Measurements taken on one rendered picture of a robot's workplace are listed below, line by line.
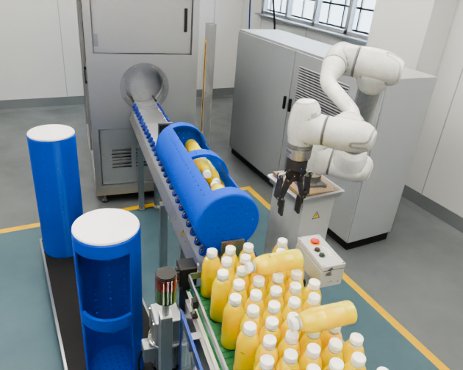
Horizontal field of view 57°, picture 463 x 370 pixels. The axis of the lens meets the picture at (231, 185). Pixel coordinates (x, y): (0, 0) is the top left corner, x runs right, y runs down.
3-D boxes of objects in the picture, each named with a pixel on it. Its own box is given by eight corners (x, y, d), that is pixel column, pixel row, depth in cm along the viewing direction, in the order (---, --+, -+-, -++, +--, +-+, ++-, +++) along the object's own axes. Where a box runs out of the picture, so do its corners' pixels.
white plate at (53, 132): (83, 129, 273) (84, 131, 273) (48, 121, 281) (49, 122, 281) (53, 143, 250) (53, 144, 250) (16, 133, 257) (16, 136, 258)
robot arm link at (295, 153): (282, 138, 150) (280, 153, 153) (294, 148, 143) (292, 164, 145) (305, 136, 153) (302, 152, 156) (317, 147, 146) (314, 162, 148)
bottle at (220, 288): (232, 318, 156) (237, 278, 147) (216, 326, 152) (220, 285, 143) (221, 306, 161) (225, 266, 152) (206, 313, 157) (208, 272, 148)
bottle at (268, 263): (302, 271, 151) (253, 282, 145) (292, 259, 157) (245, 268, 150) (306, 256, 148) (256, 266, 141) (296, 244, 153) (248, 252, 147)
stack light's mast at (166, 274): (173, 305, 132) (174, 264, 125) (178, 319, 127) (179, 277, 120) (153, 308, 130) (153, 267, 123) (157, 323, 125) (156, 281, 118)
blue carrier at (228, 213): (201, 165, 261) (205, 121, 248) (254, 248, 189) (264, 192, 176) (154, 167, 251) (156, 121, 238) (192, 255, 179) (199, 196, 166)
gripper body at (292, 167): (303, 152, 155) (299, 175, 159) (282, 154, 152) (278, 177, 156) (313, 161, 149) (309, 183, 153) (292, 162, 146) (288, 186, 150)
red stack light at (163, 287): (174, 277, 127) (174, 266, 125) (178, 291, 122) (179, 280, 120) (153, 280, 125) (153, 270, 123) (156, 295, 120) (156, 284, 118)
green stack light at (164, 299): (173, 290, 130) (174, 277, 127) (178, 304, 124) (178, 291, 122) (153, 294, 127) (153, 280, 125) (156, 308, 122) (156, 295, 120)
